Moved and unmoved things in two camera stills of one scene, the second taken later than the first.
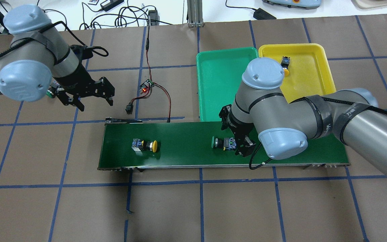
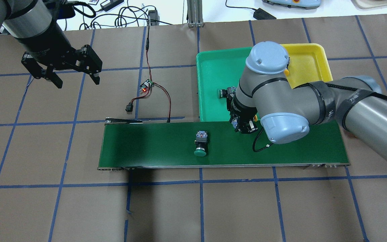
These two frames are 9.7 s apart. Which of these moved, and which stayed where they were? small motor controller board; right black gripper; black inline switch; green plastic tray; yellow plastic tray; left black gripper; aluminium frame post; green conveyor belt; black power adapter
Moved: left black gripper; right black gripper
Stayed: yellow plastic tray; black inline switch; black power adapter; small motor controller board; green conveyor belt; aluminium frame post; green plastic tray
